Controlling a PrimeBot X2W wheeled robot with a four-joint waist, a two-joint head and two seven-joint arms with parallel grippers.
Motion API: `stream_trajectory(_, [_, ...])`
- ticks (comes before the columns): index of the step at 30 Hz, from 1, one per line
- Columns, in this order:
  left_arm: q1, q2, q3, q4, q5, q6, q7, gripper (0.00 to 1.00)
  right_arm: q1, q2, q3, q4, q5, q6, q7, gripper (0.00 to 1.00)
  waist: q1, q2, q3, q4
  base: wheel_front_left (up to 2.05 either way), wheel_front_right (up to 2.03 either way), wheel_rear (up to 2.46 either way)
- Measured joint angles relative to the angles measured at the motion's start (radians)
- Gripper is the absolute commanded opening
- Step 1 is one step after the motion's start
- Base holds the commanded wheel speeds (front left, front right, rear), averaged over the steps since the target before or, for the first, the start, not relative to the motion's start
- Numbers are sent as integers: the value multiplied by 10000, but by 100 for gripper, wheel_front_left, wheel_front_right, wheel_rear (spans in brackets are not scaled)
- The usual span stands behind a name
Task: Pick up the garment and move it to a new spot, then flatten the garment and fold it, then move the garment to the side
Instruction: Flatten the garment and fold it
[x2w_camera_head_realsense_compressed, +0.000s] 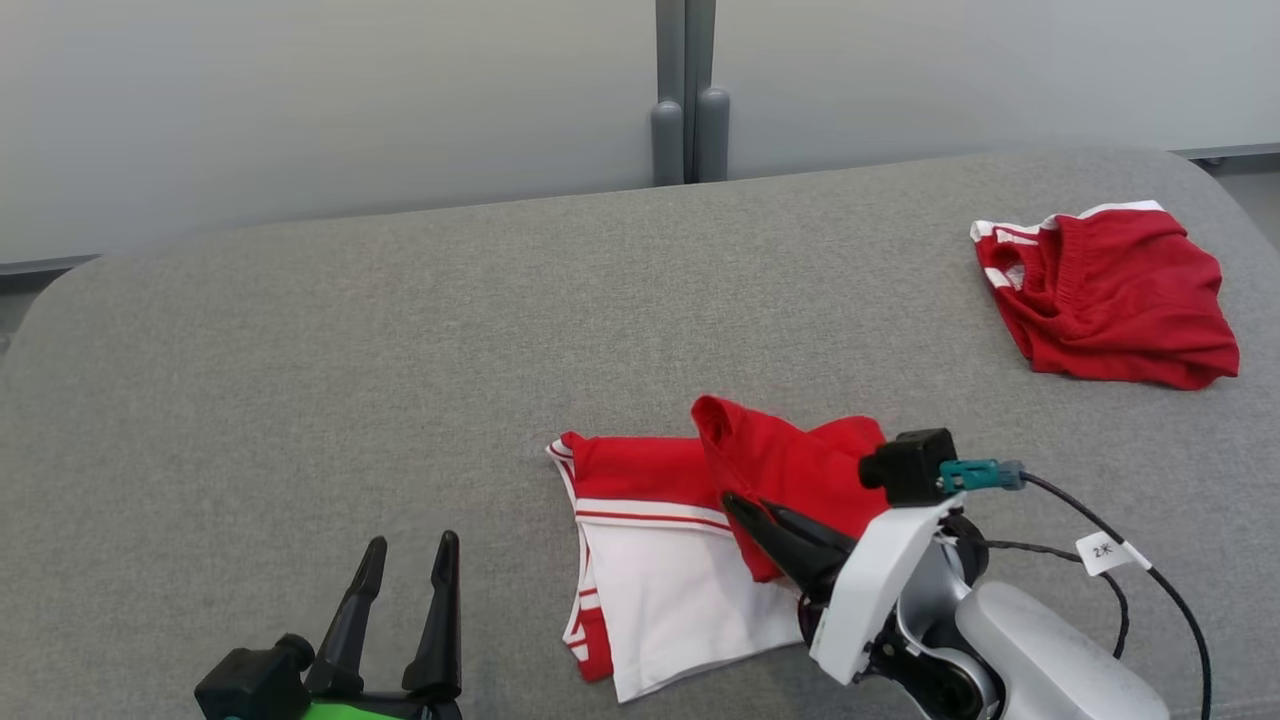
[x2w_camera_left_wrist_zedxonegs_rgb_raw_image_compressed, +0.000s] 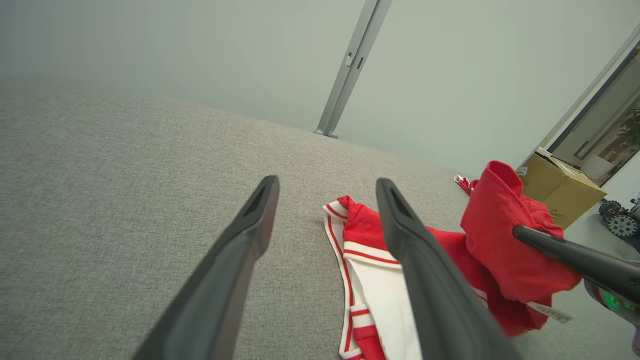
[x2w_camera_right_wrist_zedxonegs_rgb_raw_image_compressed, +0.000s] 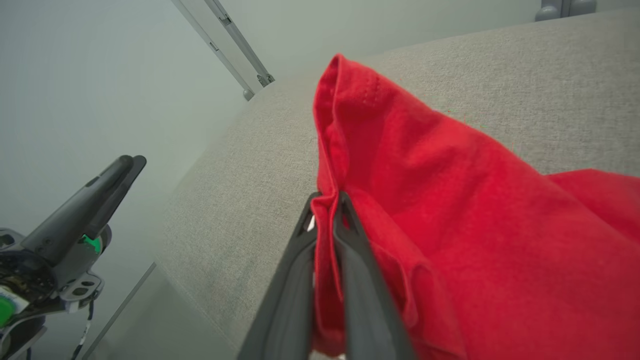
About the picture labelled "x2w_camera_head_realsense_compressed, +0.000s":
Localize red shorts with white stripe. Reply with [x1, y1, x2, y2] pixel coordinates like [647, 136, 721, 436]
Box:
[970, 200, 1241, 391]

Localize red Bulls 23 jersey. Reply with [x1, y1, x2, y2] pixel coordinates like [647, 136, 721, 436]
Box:
[547, 395, 891, 703]

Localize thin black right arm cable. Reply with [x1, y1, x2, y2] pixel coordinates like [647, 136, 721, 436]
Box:
[985, 540, 1131, 661]

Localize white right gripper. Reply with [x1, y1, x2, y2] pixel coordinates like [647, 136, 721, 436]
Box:
[722, 493, 966, 686]

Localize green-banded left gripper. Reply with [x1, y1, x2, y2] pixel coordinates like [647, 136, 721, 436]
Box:
[300, 531, 463, 720]

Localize white right cable label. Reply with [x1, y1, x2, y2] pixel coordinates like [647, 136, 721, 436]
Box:
[1077, 530, 1151, 577]

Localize grey rounded partition post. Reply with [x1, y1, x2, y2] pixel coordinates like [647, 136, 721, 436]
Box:
[650, 0, 688, 188]
[686, 0, 732, 184]

